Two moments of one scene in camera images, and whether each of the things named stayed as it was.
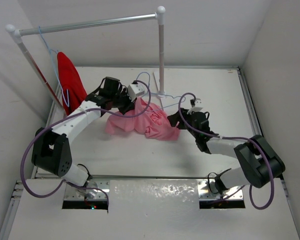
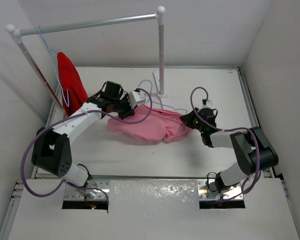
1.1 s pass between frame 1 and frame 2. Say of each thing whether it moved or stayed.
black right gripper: moved
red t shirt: stayed
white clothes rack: stayed
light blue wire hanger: moved
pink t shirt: moved
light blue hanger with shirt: stayed
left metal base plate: stayed
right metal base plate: stayed
